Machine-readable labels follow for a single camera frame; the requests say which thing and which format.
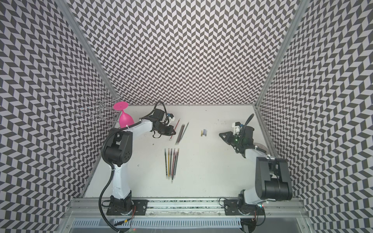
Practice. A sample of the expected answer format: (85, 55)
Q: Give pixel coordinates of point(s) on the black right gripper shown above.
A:
(227, 140)

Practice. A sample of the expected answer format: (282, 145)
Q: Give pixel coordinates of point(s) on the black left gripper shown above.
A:
(169, 133)

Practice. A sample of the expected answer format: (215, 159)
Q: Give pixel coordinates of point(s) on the teal pencil clear cap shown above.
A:
(179, 134)

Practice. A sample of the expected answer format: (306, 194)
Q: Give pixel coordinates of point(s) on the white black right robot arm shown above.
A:
(271, 175)

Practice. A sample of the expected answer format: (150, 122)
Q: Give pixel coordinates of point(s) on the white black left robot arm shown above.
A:
(118, 148)

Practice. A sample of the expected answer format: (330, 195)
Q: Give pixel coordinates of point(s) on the black pencil purple cap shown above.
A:
(171, 161)

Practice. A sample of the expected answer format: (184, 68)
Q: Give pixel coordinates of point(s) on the dark blue pencil purple cap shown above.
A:
(174, 162)

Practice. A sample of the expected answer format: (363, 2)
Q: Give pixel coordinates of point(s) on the clear pink glass dish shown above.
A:
(262, 147)

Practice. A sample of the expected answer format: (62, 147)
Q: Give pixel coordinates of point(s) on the pink plastic wine glass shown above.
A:
(125, 119)

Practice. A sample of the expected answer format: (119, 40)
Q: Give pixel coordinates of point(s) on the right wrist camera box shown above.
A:
(237, 126)

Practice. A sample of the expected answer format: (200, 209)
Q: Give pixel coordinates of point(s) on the wire glass rack stand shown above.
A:
(99, 108)

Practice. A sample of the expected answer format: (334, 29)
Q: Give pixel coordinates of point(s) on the aluminium corner post right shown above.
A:
(302, 8)

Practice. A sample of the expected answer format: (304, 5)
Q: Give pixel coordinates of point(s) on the aluminium corner post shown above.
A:
(69, 17)
(302, 8)

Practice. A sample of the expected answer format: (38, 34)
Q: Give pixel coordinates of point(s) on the aluminium corner post left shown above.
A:
(69, 17)

